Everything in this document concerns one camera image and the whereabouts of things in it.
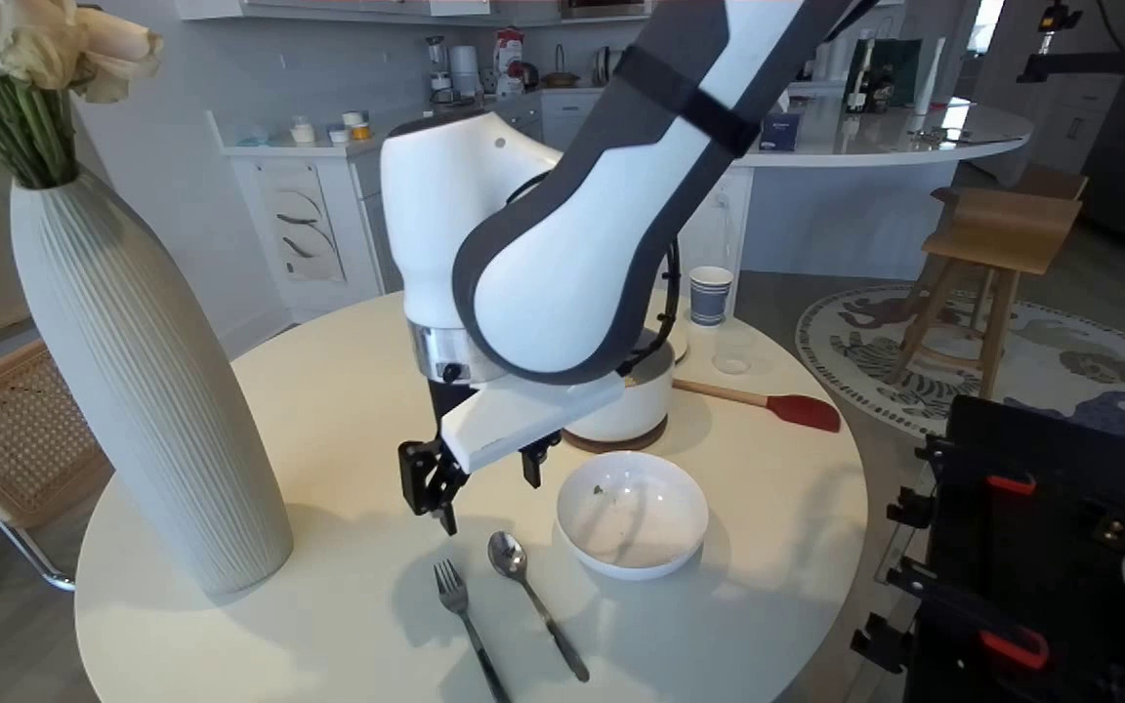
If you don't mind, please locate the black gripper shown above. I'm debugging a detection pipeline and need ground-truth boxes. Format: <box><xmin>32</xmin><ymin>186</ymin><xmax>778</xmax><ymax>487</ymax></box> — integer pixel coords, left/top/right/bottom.
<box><xmin>394</xmin><ymin>378</ymin><xmax>553</xmax><ymax>538</ymax></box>

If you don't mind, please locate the silver spoon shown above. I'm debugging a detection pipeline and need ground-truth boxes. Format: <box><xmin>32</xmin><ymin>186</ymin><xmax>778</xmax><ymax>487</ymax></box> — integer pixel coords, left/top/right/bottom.
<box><xmin>483</xmin><ymin>526</ymin><xmax>595</xmax><ymax>688</ymax></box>

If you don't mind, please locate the silver fork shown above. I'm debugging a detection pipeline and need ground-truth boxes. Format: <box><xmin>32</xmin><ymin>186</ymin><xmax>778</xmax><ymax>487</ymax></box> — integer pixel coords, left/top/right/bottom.
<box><xmin>429</xmin><ymin>559</ymin><xmax>515</xmax><ymax>703</ymax></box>

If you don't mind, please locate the blue and white cup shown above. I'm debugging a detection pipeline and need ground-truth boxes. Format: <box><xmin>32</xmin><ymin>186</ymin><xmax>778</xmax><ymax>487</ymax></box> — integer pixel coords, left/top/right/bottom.
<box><xmin>688</xmin><ymin>261</ymin><xmax>739</xmax><ymax>330</ymax></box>

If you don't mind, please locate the dark round trivet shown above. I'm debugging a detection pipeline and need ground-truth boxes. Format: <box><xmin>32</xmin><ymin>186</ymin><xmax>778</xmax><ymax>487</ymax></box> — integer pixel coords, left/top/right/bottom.
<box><xmin>557</xmin><ymin>423</ymin><xmax>670</xmax><ymax>456</ymax></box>

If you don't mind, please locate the white bowl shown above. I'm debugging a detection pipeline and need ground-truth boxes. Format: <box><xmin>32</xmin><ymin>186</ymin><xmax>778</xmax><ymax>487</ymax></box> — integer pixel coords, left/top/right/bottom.
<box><xmin>550</xmin><ymin>449</ymin><xmax>712</xmax><ymax>586</ymax></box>

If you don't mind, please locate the white kitchen counter cabinet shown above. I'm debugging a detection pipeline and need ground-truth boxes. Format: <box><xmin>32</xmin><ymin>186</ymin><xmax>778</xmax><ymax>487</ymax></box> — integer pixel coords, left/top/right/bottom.
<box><xmin>204</xmin><ymin>93</ymin><xmax>547</xmax><ymax>330</ymax></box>

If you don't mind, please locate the grey ribbed vase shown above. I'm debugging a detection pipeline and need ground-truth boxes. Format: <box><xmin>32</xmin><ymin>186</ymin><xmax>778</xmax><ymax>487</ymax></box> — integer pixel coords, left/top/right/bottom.
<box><xmin>7</xmin><ymin>171</ymin><xmax>295</xmax><ymax>602</ymax></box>

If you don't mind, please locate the wicker back chair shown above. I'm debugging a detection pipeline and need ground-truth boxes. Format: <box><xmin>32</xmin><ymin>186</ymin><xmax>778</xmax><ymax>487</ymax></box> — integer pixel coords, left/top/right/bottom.
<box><xmin>0</xmin><ymin>339</ymin><xmax>117</xmax><ymax>596</ymax></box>

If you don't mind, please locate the wooden bar stool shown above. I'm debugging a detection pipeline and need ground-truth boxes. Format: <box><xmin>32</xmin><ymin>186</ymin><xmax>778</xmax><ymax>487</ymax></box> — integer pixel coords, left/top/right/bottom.
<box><xmin>899</xmin><ymin>184</ymin><xmax>1090</xmax><ymax>401</ymax></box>

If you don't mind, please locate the round patterned rug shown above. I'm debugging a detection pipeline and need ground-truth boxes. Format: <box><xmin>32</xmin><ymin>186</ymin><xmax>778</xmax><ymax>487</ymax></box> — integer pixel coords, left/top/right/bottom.
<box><xmin>794</xmin><ymin>284</ymin><xmax>1125</xmax><ymax>456</ymax></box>

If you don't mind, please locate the black perforated side table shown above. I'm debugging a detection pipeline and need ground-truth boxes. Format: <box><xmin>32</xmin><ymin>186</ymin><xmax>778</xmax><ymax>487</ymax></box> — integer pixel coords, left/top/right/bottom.
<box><xmin>847</xmin><ymin>391</ymin><xmax>1125</xmax><ymax>703</ymax></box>

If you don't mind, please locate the cream flower bouquet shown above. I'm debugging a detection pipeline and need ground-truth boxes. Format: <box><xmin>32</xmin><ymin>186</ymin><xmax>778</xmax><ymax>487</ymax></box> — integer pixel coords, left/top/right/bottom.
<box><xmin>0</xmin><ymin>0</ymin><xmax>162</xmax><ymax>194</ymax></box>

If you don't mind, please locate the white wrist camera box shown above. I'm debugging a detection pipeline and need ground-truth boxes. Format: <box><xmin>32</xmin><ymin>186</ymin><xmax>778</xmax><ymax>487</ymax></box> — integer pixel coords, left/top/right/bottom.
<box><xmin>438</xmin><ymin>369</ymin><xmax>627</xmax><ymax>477</ymax></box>

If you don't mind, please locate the white pot with long handle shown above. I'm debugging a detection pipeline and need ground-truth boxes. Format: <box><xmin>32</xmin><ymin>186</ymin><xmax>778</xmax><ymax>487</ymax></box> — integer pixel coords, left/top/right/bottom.
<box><xmin>563</xmin><ymin>326</ymin><xmax>696</xmax><ymax>449</ymax></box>

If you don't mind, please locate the red spatula with wooden handle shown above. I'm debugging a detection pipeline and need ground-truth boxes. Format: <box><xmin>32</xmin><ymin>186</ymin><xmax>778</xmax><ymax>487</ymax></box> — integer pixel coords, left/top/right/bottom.
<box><xmin>670</xmin><ymin>376</ymin><xmax>845</xmax><ymax>439</ymax></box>

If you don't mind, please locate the black clamp with red handle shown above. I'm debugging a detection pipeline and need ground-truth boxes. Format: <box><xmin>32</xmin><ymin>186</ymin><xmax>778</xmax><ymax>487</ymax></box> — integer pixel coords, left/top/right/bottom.
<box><xmin>847</xmin><ymin>559</ymin><xmax>1053</xmax><ymax>678</ymax></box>
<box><xmin>885</xmin><ymin>442</ymin><xmax>1043</xmax><ymax>530</ymax></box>

